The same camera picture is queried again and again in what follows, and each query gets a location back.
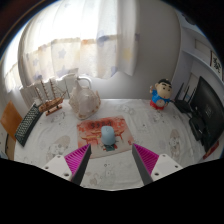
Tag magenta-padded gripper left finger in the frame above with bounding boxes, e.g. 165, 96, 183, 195
42, 143, 92, 186

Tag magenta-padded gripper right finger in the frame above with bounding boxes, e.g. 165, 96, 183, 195
131, 143, 184, 186

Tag light blue computer mouse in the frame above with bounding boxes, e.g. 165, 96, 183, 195
100, 125, 117, 147

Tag red printed mouse pad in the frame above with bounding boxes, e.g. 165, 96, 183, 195
76, 115, 135, 160

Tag white printed tablecloth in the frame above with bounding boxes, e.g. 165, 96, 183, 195
13, 98, 214, 192

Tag white conch shell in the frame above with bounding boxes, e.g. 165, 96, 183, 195
68, 77, 102, 120

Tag black computer keyboard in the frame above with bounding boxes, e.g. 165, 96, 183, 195
14, 103, 44, 148

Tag black router with antennas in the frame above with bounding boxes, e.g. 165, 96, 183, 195
173, 82, 198, 114

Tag cartoon boy figure clock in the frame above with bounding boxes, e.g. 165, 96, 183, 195
148, 78, 174, 111

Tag orange wooden chair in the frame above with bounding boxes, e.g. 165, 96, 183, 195
0, 100, 24, 161

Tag black computer monitor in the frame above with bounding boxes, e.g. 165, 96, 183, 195
190, 75, 224, 153

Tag white star-print curtain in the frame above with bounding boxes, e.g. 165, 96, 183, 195
3, 0, 139, 93

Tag white wall shelf unit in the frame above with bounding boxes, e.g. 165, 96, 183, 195
179, 13, 224, 84

